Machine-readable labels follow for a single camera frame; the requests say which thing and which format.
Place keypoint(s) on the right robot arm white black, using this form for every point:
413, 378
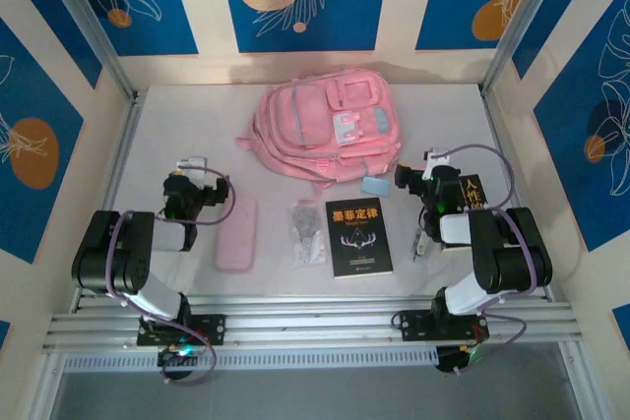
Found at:
512, 258

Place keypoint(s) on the aluminium frame post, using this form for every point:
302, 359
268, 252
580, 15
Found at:
88, 21
526, 17

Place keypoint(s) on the black book with yellow title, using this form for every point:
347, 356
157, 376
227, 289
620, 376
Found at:
472, 191

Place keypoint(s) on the aluminium side rail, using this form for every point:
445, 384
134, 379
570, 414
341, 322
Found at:
497, 144
118, 154

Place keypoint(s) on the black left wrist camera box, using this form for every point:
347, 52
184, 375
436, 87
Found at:
221, 191

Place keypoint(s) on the pink pencil case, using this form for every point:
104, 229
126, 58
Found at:
237, 233

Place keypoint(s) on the clear bag of dark stationery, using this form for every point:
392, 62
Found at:
307, 238

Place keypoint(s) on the white left camera mount bracket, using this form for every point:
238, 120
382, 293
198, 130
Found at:
193, 164

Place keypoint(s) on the light blue card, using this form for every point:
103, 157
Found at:
376, 186

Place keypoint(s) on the black controller box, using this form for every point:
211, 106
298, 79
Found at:
177, 366
455, 361

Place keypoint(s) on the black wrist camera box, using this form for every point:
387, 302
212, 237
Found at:
221, 191
408, 176

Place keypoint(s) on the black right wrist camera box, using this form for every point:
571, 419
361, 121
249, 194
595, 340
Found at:
408, 176

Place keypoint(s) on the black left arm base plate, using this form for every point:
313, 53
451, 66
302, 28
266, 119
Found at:
211, 329

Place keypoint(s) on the aluminium mounting rail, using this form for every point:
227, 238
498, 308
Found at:
315, 324

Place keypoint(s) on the pink school backpack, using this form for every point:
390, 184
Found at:
315, 115

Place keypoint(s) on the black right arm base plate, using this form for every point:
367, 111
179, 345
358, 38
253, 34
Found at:
413, 326

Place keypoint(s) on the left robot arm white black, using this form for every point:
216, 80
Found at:
108, 253

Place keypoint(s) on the black book with antler print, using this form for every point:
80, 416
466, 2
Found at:
359, 243

